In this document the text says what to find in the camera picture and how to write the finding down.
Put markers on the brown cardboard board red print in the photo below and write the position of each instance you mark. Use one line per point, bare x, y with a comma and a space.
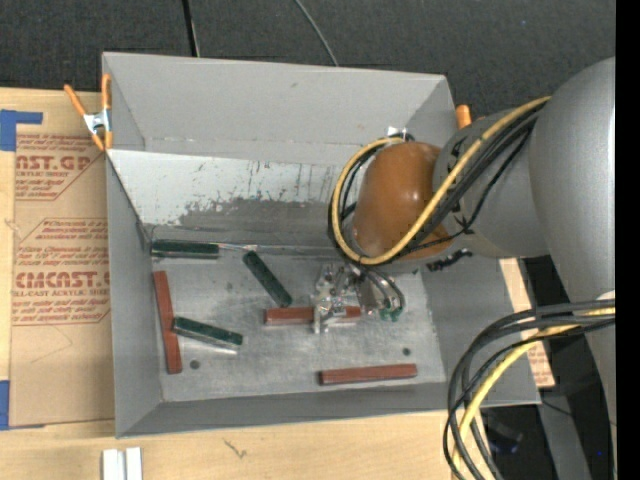
55, 348

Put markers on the dark green flat block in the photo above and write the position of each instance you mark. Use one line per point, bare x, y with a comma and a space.
267, 279
185, 248
207, 331

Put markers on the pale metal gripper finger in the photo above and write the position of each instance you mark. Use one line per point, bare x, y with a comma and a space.
321, 294
326, 322

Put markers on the red-brown block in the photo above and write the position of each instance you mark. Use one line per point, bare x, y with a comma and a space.
169, 318
287, 315
367, 374

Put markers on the grey metal bin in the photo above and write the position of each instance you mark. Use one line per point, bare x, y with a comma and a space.
280, 108

